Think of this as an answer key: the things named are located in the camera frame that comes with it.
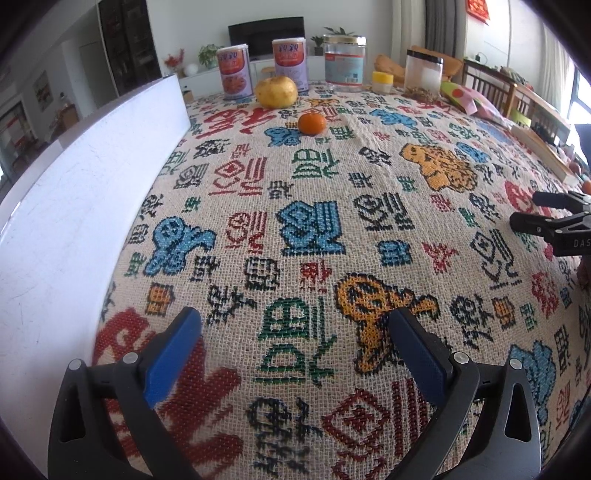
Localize orange mandarin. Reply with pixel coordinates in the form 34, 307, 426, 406
297, 113, 327, 136

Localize fruit bowl with oranges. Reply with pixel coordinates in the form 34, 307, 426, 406
568, 161, 591, 195

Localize white sheer curtain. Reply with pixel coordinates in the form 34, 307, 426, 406
539, 25, 575, 110

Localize pile of dried nuts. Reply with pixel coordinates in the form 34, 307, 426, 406
403, 87, 440, 104

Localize orange lounge chair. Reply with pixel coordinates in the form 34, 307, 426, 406
374, 45, 464, 86

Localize white cardboard box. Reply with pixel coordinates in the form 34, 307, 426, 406
1, 76, 190, 473

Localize clear jar black lid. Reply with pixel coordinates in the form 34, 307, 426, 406
404, 49, 444, 93

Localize patterned woven tablecloth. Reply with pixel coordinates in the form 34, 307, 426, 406
93, 84, 590, 479

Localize grey curtain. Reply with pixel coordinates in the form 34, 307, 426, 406
425, 0, 467, 59

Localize small yellow lid jar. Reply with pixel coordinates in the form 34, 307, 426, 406
372, 71, 394, 95

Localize glass jar gold lid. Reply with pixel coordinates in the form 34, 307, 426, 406
324, 34, 367, 91

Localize brown cardboard box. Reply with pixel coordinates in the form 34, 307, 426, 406
182, 90, 194, 104

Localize green potted plant right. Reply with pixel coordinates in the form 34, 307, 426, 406
325, 26, 355, 36

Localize green potted plant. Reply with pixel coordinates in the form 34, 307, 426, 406
325, 26, 355, 36
197, 44, 221, 70

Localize small dark potted plant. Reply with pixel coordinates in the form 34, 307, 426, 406
311, 35, 324, 56

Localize white tv cabinet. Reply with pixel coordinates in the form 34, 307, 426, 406
177, 55, 329, 98

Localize pink can right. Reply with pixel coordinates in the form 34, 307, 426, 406
271, 37, 308, 92

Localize pink can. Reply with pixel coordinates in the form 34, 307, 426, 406
271, 37, 308, 92
217, 44, 253, 100

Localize red flower vase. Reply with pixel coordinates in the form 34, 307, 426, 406
163, 48, 184, 75

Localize wooden stool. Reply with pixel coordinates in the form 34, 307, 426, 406
260, 67, 276, 79

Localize pink can left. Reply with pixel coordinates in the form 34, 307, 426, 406
217, 44, 253, 100

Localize green potted plant left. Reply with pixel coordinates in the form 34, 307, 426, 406
197, 44, 221, 70

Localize dark glass cabinet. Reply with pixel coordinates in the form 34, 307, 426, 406
97, 0, 161, 96

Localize black television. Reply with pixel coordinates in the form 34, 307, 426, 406
228, 16, 304, 50

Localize red wall hanging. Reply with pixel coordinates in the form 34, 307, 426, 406
466, 0, 490, 23

